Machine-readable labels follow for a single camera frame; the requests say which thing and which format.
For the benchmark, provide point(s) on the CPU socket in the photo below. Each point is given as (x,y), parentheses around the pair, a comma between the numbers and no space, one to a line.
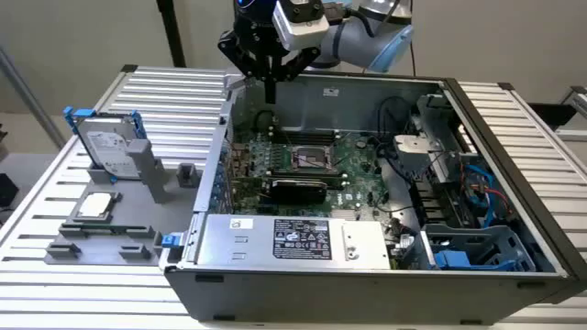
(310,158)

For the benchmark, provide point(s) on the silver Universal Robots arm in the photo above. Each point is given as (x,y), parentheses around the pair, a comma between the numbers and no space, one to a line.
(352,44)

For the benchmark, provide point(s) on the silver CPU chip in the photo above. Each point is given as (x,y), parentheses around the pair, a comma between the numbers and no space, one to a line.
(93,204)

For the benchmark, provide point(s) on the silver chipset heatsink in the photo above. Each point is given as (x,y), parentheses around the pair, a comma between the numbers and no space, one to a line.
(344,215)

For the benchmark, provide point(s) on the black plastic fan bracket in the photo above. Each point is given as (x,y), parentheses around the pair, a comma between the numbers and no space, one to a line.
(428,203)

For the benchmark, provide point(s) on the open black PC case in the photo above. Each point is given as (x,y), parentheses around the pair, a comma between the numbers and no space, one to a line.
(320,295)

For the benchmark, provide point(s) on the small black box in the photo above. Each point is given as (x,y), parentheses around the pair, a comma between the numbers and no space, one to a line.
(6,190)

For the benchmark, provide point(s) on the black stand pole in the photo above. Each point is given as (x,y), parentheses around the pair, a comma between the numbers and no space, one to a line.
(172,34)

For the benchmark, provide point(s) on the blue disk carrier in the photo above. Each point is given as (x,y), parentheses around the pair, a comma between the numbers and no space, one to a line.
(451,259)

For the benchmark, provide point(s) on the grey metal drive cage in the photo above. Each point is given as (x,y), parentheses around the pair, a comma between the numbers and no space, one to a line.
(440,165)

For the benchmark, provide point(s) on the hard disk with blue carrier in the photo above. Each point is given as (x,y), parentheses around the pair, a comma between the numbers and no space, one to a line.
(109,151)

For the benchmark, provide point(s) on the silver power supply unit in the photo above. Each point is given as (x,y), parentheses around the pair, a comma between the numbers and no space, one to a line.
(256,247)

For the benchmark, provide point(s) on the grey metal frame bar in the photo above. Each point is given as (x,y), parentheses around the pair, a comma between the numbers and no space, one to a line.
(32,99)

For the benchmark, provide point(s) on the black table corner cap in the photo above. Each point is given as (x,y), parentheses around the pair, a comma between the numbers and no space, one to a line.
(128,68)
(505,86)

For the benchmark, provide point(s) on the green motherboard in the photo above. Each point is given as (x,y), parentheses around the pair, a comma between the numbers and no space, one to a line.
(361,172)

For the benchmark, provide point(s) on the round coin cell battery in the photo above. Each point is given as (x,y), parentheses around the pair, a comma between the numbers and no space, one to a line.
(361,143)

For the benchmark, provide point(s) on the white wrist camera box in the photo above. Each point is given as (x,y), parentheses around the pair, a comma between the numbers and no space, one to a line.
(300,27)

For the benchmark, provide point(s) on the grey disk bay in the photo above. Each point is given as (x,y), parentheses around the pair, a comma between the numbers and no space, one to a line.
(485,240)

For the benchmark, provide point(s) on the silver metal bracket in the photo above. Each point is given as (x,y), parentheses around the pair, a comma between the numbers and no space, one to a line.
(409,142)

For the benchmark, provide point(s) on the aluminium frame rail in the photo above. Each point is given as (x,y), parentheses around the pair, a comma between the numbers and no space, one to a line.
(575,99)

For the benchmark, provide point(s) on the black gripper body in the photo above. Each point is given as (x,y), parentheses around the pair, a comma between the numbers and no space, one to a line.
(253,27)

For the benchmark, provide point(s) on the grey parts rack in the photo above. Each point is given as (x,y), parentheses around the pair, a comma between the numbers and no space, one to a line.
(132,206)

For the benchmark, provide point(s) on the blue release latch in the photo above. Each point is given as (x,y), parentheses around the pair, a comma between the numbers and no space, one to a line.
(170,240)

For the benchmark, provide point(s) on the black graphics card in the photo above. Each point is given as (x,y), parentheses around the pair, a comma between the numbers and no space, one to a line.
(297,192)

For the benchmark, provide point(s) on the green RAM stick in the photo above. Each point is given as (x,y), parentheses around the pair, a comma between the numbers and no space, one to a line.
(118,228)

